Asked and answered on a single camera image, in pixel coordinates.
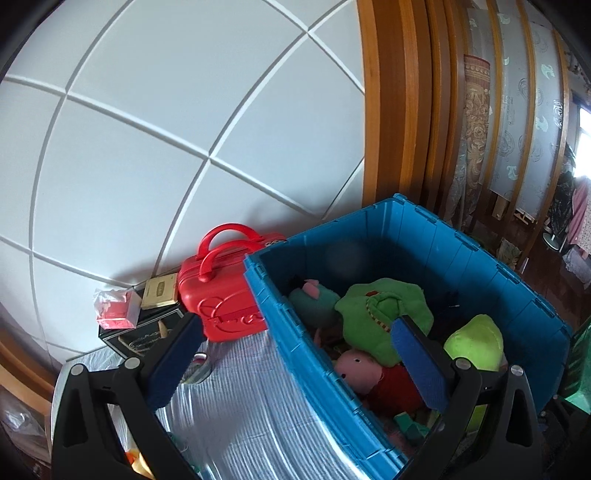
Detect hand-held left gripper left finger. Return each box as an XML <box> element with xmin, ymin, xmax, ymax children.
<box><xmin>50</xmin><ymin>313</ymin><xmax>206</xmax><ymax>480</ymax></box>

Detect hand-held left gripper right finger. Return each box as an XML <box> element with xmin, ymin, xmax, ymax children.
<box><xmin>390</xmin><ymin>315</ymin><xmax>548</xmax><ymax>480</ymax></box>

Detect green dinosaur plush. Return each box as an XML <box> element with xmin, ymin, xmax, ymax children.
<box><xmin>335</xmin><ymin>278</ymin><xmax>435</xmax><ymax>367</ymax></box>

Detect pink pig plush teal body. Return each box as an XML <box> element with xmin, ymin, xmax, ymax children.
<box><xmin>288</xmin><ymin>278</ymin><xmax>342</xmax><ymax>330</ymax></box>

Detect blue plastic crate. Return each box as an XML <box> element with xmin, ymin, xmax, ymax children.
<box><xmin>243</xmin><ymin>194</ymin><xmax>573</xmax><ymax>480</ymax></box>

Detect small glass jar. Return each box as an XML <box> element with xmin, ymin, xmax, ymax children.
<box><xmin>182</xmin><ymin>353</ymin><xmax>213</xmax><ymax>386</ymax></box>

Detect black gift box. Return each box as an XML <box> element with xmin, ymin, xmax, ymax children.
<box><xmin>98</xmin><ymin>307</ymin><xmax>185</xmax><ymax>361</ymax></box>

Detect teal toy block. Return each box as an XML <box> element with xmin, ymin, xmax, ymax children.
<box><xmin>392</xmin><ymin>411</ymin><xmax>432</xmax><ymax>446</ymax></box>

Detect pink pig plush red dress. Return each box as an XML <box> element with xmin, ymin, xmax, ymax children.
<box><xmin>333</xmin><ymin>348</ymin><xmax>428</xmax><ymax>416</ymax></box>

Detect lime green plush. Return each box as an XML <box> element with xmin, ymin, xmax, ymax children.
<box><xmin>443</xmin><ymin>314</ymin><xmax>505</xmax><ymax>372</ymax></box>

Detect small gold box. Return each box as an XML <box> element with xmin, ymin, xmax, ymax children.
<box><xmin>141</xmin><ymin>273</ymin><xmax>180</xmax><ymax>311</ymax></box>

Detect pink tissue packet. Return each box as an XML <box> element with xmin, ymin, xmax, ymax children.
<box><xmin>93</xmin><ymin>287</ymin><xmax>143</xmax><ymax>330</ymax></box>

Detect red toy suitcase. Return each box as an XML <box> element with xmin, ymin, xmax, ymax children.
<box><xmin>179</xmin><ymin>223</ymin><xmax>288</xmax><ymax>343</ymax></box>

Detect striped grey tablecloth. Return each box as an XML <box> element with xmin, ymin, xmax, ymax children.
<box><xmin>55</xmin><ymin>330</ymin><xmax>361</xmax><ymax>480</ymax></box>

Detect yellow orange toy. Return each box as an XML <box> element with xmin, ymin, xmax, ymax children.
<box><xmin>124</xmin><ymin>450</ymin><xmax>155</xmax><ymax>480</ymax></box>

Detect green plastic chair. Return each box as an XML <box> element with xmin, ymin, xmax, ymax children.
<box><xmin>556</xmin><ymin>318</ymin><xmax>591</xmax><ymax>407</ymax></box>

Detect clear plastic bag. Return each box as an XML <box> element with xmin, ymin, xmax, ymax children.
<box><xmin>0</xmin><ymin>385</ymin><xmax>51</xmax><ymax>462</ymax></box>

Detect hanging clothes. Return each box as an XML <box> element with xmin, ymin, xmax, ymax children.
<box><xmin>547</xmin><ymin>171</ymin><xmax>591</xmax><ymax>278</ymax></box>

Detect rolled patterned rug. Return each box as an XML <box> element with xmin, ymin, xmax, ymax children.
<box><xmin>450</xmin><ymin>54</ymin><xmax>492</xmax><ymax>232</ymax></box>

